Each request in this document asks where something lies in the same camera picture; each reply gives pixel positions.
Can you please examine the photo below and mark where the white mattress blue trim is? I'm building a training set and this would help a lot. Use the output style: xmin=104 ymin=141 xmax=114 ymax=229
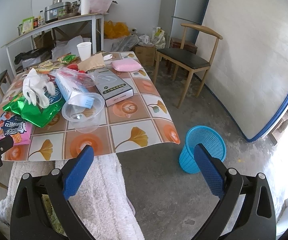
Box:
xmin=203 ymin=0 xmax=288 ymax=142

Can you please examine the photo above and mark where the white paper towel roll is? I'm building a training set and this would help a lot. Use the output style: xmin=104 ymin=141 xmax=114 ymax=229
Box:
xmin=80 ymin=0 xmax=90 ymax=15

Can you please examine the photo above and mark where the brown paper bag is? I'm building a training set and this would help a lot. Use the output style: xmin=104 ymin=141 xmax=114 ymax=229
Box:
xmin=77 ymin=53 xmax=105 ymax=72

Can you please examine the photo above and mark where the clear plastic bowl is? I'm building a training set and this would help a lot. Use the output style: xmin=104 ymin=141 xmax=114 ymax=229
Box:
xmin=62 ymin=93 xmax=105 ymax=133

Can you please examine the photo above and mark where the green yellow snack packet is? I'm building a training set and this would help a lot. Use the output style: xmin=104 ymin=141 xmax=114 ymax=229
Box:
xmin=57 ymin=54 xmax=79 ymax=65

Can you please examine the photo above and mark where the white cloth glove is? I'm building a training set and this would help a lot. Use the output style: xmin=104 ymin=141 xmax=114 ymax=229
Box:
xmin=23 ymin=68 xmax=56 ymax=109

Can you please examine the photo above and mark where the white paper cup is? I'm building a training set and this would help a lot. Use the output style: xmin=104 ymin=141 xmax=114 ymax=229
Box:
xmin=77 ymin=42 xmax=92 ymax=61

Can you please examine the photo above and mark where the blue white carton box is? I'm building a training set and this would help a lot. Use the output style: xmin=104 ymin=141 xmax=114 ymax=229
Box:
xmin=55 ymin=77 xmax=94 ymax=109

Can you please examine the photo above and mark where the clear printed plastic wrapper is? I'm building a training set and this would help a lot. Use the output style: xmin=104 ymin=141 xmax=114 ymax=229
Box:
xmin=56 ymin=67 xmax=95 ymax=88

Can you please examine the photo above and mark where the blue plastic waste basket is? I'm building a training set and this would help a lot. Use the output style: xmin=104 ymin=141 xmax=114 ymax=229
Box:
xmin=179 ymin=125 xmax=226 ymax=174

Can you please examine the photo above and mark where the patterned vinyl tablecloth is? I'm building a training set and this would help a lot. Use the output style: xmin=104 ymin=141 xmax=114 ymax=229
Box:
xmin=0 ymin=51 xmax=181 ymax=161

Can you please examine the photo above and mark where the green snack bag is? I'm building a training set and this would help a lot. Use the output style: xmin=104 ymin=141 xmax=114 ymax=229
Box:
xmin=2 ymin=86 xmax=65 ymax=128

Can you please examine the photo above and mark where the white metal shelf table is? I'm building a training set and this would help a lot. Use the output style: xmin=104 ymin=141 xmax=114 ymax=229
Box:
xmin=2 ymin=13 xmax=105 ymax=77

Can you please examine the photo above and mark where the white fluffy blanket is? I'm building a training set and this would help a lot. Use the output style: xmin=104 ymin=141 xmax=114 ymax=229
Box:
xmin=0 ymin=153 xmax=144 ymax=239

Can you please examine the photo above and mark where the red plastic bag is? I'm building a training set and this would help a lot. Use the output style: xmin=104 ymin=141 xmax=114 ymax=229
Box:
xmin=67 ymin=63 xmax=85 ymax=73

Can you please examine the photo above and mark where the pink plastic bag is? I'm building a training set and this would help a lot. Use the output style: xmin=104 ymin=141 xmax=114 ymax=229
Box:
xmin=88 ymin=0 xmax=113 ymax=15

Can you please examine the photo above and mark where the pink blue snack packet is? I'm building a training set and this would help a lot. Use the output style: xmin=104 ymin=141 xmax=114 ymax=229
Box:
xmin=0 ymin=112 xmax=33 ymax=145

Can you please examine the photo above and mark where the wooden chair black seat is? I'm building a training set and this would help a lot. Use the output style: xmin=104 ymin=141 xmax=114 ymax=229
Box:
xmin=153 ymin=23 xmax=223 ymax=108

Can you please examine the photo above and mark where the pink knitted sponge pad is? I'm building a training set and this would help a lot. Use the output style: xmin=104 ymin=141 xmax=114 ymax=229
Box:
xmin=111 ymin=58 xmax=141 ymax=72

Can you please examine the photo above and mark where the grey charging cable box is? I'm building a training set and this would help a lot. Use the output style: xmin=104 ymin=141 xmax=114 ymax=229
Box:
xmin=87 ymin=68 xmax=134 ymax=107

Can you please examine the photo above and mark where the steel rice cooker pot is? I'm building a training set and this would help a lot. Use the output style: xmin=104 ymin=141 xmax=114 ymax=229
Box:
xmin=44 ymin=2 xmax=71 ymax=23

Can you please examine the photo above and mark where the grey refrigerator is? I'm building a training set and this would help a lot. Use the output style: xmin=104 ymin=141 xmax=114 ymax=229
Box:
xmin=158 ymin=0 xmax=209 ymax=47

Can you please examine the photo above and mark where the cardboard box on floor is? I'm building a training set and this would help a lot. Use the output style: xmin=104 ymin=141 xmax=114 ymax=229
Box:
xmin=133 ymin=46 xmax=156 ymax=67

